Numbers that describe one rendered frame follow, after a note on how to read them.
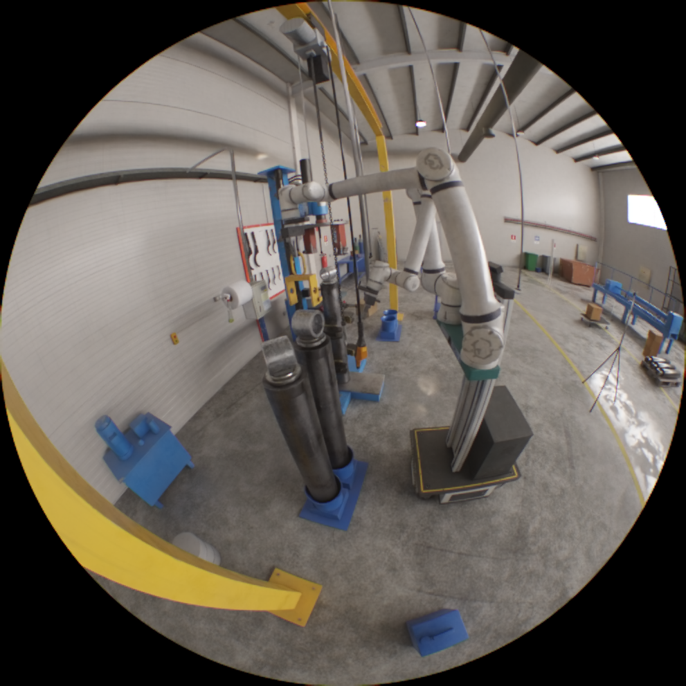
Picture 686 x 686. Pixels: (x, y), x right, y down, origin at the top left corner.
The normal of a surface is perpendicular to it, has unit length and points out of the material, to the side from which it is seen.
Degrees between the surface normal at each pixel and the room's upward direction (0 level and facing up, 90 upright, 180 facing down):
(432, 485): 0
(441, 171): 87
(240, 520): 0
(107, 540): 90
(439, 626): 0
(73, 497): 90
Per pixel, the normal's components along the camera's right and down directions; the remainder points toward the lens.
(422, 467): -0.11, -0.88
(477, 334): -0.55, 0.50
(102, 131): 0.95, 0.05
